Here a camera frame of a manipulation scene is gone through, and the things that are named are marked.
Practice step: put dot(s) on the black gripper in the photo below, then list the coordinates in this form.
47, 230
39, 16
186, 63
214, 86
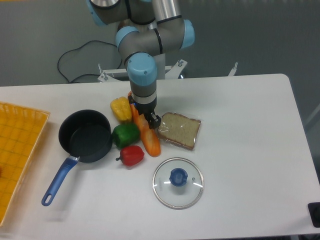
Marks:
148, 110

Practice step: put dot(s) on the toast slice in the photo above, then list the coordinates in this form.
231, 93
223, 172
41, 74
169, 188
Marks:
179, 130

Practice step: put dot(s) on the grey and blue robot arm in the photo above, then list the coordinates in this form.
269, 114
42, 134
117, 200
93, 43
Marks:
158, 27

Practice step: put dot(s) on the orange baguette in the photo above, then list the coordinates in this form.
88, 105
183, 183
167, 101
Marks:
148, 136

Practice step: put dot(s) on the green bell pepper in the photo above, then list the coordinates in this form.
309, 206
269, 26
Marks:
124, 135

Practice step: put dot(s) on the yellow bell pepper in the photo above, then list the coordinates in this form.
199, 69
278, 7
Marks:
121, 109

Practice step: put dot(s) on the red bell pepper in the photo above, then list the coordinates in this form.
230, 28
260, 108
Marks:
131, 155

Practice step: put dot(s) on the glass lid with blue knob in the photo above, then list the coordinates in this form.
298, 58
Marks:
178, 183

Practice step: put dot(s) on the yellow plastic basket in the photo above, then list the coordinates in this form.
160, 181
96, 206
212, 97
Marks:
20, 131

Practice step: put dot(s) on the black device at table edge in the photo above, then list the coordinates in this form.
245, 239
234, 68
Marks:
314, 211

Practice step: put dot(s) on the white metal base frame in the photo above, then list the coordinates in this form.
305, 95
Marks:
171, 72

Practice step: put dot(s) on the black pan with blue handle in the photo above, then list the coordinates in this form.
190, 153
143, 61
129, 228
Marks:
86, 136

